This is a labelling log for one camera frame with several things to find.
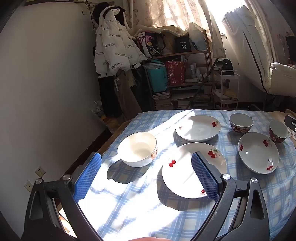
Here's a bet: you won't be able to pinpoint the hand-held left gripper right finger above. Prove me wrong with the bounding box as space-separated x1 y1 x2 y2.
191 151 270 241

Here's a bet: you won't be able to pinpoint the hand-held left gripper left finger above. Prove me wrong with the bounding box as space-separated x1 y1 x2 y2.
22 152 103 241

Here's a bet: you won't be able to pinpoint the small red patterned bowl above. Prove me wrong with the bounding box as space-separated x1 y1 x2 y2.
269 120 289 143

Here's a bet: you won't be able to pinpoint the white cherry print plate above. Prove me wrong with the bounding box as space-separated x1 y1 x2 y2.
238 132 280 175
161 142 228 199
175 115 222 142

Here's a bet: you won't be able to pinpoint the blue and red patterned bowl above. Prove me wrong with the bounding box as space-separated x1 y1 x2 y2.
229 113 254 135

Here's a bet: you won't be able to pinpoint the large white bowl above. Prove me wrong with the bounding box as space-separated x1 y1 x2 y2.
117 132 158 168

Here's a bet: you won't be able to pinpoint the person's left hand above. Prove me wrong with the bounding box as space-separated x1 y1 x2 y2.
129 237 169 241

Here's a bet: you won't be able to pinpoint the beige blanket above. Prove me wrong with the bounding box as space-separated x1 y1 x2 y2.
270 111 296 121

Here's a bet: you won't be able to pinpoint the white cushion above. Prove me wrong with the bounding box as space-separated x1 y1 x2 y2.
269 62 296 96

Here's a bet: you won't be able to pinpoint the orange patterned cloth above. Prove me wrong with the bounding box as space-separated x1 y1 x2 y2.
57 204 78 239

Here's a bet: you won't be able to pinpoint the blue plaid tablecloth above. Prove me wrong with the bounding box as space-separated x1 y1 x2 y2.
77 109 296 241

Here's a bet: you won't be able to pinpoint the white trolley cart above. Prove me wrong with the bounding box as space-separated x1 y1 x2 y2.
214 70 240 110

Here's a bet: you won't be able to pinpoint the clear plastic bag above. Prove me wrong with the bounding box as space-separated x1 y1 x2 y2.
92 101 107 121

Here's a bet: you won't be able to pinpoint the black hanging trousers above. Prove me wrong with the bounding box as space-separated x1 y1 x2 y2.
98 75 123 118

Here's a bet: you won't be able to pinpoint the small black bag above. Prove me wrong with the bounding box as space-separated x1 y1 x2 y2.
221 58 234 71

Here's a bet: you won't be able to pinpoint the brown hanging garment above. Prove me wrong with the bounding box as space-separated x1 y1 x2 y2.
116 70 142 116

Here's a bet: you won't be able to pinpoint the stack of books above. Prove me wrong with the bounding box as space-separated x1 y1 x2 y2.
152 91 173 110

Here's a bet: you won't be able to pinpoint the white duvet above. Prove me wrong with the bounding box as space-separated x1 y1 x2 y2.
222 6 278 93

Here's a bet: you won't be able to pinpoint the floral curtain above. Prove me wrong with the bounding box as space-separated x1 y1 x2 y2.
122 0 226 58
243 0 294 61

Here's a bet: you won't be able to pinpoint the red bag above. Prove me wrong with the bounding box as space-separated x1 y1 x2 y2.
165 61 186 85

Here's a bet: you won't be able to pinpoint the teal bag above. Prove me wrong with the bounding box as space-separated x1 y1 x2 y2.
144 61 168 93

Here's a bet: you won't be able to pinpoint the wooden shelf unit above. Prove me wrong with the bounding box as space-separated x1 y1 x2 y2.
139 30 214 110

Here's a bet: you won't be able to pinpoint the white plastic bag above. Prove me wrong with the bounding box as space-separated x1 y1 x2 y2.
188 22 207 52

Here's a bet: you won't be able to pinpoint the black box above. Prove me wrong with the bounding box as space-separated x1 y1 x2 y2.
174 36 192 52

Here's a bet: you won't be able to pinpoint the white puffer jacket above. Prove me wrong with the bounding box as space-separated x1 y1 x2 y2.
94 6 148 78

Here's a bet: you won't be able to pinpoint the tan bag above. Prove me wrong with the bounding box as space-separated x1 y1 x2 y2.
159 26 185 55

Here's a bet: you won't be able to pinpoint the patterned tote bag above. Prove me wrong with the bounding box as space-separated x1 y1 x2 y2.
135 31 162 58

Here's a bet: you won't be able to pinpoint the black hanging garment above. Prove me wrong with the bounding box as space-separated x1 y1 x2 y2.
91 2 126 24

